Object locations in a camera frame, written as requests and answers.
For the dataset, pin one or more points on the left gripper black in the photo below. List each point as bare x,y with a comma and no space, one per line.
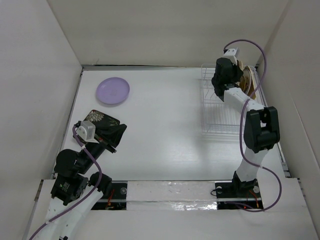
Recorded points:
114,134

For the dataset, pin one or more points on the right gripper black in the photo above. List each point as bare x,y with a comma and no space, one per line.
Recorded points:
239,73

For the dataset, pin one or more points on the black floral square plate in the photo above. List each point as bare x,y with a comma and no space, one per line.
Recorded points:
100,120

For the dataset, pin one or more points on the dark golden patterned plate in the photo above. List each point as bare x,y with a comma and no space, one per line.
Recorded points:
244,81

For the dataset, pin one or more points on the white plate red characters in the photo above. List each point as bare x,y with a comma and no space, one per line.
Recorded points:
251,86

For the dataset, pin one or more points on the bamboo woven tray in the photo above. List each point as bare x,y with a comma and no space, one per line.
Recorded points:
253,95

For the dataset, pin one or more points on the purple round plate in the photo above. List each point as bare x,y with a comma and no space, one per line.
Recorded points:
112,91

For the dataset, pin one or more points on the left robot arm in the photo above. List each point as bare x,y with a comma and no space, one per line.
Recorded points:
80,185

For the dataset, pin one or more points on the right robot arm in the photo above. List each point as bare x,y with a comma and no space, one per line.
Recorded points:
259,126

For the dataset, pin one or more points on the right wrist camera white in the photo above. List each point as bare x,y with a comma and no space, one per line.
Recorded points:
231,54

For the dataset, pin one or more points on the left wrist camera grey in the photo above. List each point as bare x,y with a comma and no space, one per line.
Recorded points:
86,131

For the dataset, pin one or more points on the white wire dish rack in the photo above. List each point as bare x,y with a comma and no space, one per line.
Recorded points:
217,117

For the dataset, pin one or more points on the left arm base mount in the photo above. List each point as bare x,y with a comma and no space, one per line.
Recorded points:
115,200

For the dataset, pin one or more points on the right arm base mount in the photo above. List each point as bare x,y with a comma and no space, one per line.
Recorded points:
228,198

